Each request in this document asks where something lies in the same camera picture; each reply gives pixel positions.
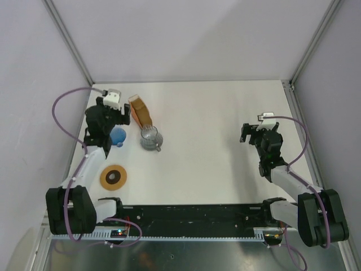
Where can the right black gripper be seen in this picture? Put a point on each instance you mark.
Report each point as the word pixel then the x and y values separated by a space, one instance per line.
pixel 247 130

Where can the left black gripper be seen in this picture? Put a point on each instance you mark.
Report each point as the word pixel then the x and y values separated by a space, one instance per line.
pixel 122 119

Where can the blue ribbed dripper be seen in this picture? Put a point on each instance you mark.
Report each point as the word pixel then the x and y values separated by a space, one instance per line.
pixel 118 136

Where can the glass coffee server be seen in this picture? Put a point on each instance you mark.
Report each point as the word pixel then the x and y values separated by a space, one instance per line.
pixel 151 138

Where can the wooden ring dripper stand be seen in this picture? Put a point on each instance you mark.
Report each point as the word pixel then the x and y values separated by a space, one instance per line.
pixel 113 177

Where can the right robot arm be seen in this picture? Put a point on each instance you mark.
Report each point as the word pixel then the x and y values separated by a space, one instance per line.
pixel 317 213

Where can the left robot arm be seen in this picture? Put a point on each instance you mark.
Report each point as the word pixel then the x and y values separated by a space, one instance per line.
pixel 70 208

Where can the orange coffee filter holder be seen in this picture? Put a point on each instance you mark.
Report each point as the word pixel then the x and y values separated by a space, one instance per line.
pixel 135 113

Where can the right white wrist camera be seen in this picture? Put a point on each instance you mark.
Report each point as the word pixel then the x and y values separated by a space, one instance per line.
pixel 267 121

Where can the left aluminium frame post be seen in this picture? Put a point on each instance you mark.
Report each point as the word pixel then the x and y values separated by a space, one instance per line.
pixel 68 40

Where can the aluminium frame post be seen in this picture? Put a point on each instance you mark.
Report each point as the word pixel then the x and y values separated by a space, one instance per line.
pixel 321 30
pixel 68 40

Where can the right aluminium frame post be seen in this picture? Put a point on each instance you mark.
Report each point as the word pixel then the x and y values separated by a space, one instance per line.
pixel 321 30

